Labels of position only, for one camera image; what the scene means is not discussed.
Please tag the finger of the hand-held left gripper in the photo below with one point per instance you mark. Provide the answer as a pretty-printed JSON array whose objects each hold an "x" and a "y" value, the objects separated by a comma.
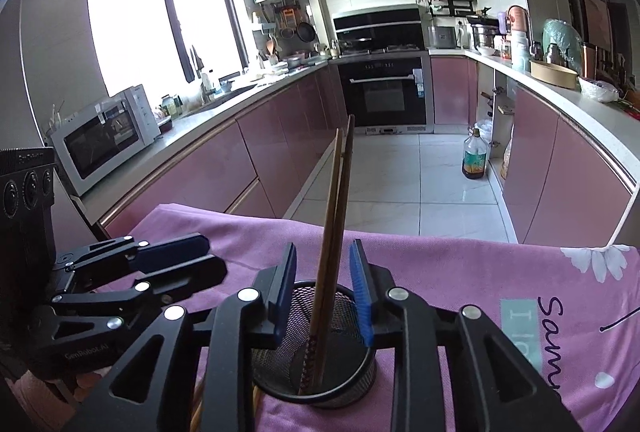
[
  {"x": 170, "y": 252},
  {"x": 195, "y": 274}
]

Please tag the white plastic bag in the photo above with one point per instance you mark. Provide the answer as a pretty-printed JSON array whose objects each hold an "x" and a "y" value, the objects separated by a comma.
[{"x": 597, "y": 89}]

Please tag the black built-in oven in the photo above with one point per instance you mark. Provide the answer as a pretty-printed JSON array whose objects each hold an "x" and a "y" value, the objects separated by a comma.
[{"x": 385, "y": 92}]

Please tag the steel stockpot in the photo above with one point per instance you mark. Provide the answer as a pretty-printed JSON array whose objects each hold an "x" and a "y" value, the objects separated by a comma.
[{"x": 484, "y": 32}]

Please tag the green plastic covered appliance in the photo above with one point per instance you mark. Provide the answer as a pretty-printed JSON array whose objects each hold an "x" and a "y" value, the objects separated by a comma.
[{"x": 560, "y": 34}]

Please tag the pale tall bottle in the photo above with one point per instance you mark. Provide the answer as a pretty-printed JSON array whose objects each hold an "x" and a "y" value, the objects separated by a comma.
[{"x": 520, "y": 52}]

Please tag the purple flower-print tablecloth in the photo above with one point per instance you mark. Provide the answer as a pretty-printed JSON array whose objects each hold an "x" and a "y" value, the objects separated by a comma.
[{"x": 450, "y": 272}]

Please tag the white toaster oven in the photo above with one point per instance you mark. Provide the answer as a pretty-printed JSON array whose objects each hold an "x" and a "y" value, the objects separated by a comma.
[{"x": 100, "y": 147}]

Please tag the kitchen window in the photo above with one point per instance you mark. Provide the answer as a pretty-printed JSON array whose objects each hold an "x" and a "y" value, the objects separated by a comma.
[{"x": 130, "y": 22}]

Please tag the black range hood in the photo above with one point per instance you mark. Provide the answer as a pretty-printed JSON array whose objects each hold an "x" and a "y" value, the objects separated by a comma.
[{"x": 380, "y": 27}]

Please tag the cooking oil bottle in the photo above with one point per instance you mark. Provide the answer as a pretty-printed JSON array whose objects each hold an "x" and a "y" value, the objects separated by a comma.
[{"x": 475, "y": 159}]

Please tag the dark brown wooden chopstick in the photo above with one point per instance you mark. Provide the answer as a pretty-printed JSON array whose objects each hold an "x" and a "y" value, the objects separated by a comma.
[{"x": 346, "y": 182}]

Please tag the brown thermos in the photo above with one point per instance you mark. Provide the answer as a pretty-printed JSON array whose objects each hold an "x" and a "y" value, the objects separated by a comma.
[{"x": 589, "y": 62}]

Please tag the long pink base cabinet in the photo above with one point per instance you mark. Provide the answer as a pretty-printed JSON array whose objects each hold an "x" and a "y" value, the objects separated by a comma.
[{"x": 225, "y": 162}]

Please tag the kitchen faucet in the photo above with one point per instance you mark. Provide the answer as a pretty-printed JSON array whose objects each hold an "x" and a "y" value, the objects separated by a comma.
[{"x": 204, "y": 84}]

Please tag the narrow pink base cabinet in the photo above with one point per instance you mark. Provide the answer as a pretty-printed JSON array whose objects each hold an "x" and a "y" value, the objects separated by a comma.
[{"x": 450, "y": 87}]

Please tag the black mesh utensil holder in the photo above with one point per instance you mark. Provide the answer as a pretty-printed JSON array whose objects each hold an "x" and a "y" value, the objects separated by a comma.
[{"x": 345, "y": 379}]

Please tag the gas stove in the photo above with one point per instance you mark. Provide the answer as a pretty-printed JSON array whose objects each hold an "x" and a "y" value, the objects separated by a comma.
[{"x": 400, "y": 48}]

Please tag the hanging frying pan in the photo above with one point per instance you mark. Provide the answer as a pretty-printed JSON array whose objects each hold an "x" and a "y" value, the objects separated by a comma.
[{"x": 306, "y": 32}]

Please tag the beige round basin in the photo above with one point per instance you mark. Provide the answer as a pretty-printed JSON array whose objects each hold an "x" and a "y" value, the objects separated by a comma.
[{"x": 552, "y": 73}]

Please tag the copper pitcher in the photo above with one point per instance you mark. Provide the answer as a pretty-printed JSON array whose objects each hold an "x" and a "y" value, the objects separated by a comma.
[{"x": 519, "y": 18}]

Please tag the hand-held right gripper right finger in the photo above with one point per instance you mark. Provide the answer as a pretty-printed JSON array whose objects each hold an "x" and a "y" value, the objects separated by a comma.
[{"x": 360, "y": 297}]

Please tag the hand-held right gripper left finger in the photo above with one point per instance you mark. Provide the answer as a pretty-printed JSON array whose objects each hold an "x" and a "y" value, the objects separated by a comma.
[{"x": 284, "y": 297}]

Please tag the person's left hand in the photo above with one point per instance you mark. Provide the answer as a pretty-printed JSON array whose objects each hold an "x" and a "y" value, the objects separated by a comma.
[{"x": 40, "y": 402}]

